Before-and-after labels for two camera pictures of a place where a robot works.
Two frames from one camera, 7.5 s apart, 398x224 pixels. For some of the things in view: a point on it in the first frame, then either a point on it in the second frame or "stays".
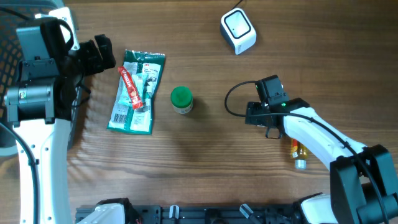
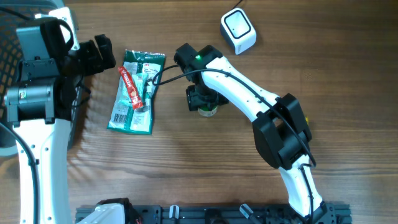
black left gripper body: [86, 61] stays
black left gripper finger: [106, 48] stays
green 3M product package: [145, 68] stays
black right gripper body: [255, 107] -> [199, 96]
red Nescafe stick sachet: [135, 99] stays
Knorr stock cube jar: [181, 99] -> [207, 111]
